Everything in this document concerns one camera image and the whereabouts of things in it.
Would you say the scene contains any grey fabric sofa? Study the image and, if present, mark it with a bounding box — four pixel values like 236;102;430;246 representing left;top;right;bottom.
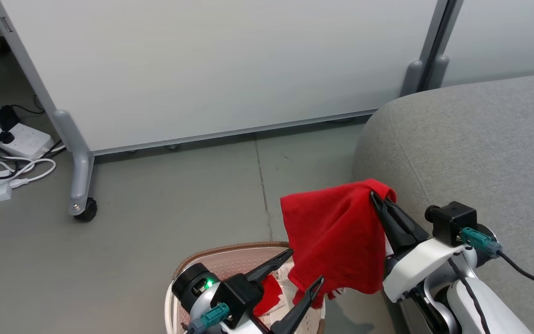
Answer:
351;71;534;334

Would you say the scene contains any black caster wheel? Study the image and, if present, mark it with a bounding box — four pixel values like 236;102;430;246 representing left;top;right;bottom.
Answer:
73;198;98;223

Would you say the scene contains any grey partition leg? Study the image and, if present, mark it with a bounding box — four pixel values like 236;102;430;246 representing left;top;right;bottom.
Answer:
53;109;96;218
400;59;425;97
426;54;450;89

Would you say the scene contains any small red fabric item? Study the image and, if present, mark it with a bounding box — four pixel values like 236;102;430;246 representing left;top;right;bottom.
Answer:
252;274;283;318

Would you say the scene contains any teal plug camera cable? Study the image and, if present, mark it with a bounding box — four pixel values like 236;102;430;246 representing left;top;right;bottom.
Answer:
185;302;231;334
459;227;534;289

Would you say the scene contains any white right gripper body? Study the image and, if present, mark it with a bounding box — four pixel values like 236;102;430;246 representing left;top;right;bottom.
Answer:
382;237;467;302

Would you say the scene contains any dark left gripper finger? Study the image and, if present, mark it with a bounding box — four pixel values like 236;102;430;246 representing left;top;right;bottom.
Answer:
247;249;294;285
270;276;325;334

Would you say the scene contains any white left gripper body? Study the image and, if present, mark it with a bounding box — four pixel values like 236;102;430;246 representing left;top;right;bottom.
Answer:
223;315;272;334

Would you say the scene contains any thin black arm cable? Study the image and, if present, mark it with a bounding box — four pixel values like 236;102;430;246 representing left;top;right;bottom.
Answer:
447;257;491;334

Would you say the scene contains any white partition panel grey frame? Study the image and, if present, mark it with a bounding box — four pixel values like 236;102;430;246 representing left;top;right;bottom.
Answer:
0;0;451;156
427;0;534;89

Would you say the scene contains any beige perforated laundry basket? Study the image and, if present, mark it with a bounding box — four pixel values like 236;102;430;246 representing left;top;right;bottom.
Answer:
165;241;328;334

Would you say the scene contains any teal plug right camera cable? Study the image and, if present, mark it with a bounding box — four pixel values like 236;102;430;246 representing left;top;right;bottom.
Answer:
459;227;534;289

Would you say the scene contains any teal plug left camera cable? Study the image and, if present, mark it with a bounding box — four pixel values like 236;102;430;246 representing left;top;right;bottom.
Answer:
185;302;231;334

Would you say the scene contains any red garment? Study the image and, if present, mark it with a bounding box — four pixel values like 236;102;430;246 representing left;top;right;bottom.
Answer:
280;178;398;309

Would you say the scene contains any black power adapter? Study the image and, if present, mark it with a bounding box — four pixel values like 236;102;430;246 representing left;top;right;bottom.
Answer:
0;105;20;132

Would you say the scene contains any white power strip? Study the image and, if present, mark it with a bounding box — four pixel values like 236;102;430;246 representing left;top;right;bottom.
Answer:
0;119;55;161

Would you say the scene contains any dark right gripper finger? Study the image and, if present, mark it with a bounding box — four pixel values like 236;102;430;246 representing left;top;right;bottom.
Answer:
384;199;430;246
370;191;412;255

